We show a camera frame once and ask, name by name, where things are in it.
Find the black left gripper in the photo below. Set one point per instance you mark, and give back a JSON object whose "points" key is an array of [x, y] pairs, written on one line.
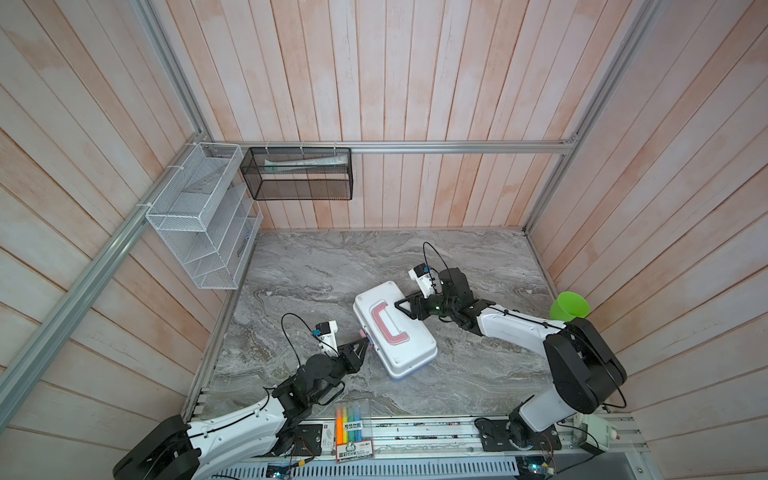
{"points": [[352, 355]]}

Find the left aluminium frame rail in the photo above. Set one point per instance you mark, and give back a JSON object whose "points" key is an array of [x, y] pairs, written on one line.
{"points": [[28, 366]]}

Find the white wire mesh shelf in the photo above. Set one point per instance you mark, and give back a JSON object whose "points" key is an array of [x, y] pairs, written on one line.
{"points": [[206, 220]]}

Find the horizontal aluminium wall rail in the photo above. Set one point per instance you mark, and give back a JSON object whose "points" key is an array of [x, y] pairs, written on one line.
{"points": [[426, 147]]}

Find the blue toolbox base tray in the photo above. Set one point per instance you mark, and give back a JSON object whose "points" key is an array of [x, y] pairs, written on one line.
{"points": [[414, 372]]}

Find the black wire mesh basket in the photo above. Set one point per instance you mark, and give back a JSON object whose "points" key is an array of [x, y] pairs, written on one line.
{"points": [[298, 173]]}

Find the green plastic goblet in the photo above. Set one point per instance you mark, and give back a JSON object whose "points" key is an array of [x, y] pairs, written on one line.
{"points": [[568, 306]]}

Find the white toolbox lid pink handle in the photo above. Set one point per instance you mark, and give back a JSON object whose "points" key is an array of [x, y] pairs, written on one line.
{"points": [[403, 344]]}

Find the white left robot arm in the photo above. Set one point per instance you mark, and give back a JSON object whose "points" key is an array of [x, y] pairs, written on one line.
{"points": [[176, 449]]}

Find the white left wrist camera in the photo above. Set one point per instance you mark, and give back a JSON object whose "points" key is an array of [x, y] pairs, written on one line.
{"points": [[325, 334]]}

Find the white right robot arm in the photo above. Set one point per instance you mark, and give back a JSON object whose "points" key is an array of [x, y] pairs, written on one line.
{"points": [[584, 370]]}

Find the right aluminium frame post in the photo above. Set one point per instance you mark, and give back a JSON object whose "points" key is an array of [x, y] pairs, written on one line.
{"points": [[643, 18]]}

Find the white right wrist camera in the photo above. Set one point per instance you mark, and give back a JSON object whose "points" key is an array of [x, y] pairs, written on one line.
{"points": [[422, 275]]}

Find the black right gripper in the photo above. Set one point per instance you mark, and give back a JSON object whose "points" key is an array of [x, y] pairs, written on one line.
{"points": [[416, 300]]}

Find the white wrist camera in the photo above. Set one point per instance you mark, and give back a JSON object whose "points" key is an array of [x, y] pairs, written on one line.
{"points": [[325, 334], [422, 275]]}

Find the white box on rail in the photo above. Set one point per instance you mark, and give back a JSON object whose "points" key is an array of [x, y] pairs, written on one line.
{"points": [[593, 433]]}

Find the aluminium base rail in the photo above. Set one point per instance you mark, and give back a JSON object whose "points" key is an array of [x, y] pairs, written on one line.
{"points": [[445, 447]]}

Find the highlighter marker pack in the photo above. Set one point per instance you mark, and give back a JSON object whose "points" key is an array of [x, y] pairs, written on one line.
{"points": [[353, 431]]}

